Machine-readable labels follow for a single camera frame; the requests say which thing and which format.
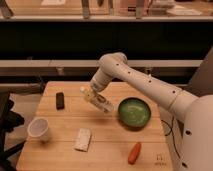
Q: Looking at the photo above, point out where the white sponge block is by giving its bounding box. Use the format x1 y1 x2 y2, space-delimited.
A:
74 128 92 152

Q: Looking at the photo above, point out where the black chair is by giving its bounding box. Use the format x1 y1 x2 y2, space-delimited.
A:
0 92 25 171

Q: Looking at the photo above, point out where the green bowl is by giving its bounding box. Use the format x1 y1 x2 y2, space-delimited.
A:
118 97 151 128

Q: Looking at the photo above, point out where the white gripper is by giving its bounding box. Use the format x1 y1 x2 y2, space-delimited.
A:
90 79 105 93

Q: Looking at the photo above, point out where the black rectangular block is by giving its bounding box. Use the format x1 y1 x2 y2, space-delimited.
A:
56 92 65 110

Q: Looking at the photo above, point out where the white plastic cup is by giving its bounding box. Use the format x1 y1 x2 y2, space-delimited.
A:
27 118 51 142

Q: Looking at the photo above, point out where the orange carrot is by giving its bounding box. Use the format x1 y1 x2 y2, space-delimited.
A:
128 142 141 164

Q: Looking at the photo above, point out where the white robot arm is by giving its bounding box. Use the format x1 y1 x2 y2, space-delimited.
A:
90 52 213 171

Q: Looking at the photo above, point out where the clear plastic bottle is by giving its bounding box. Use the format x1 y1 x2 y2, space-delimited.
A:
80 87 113 113

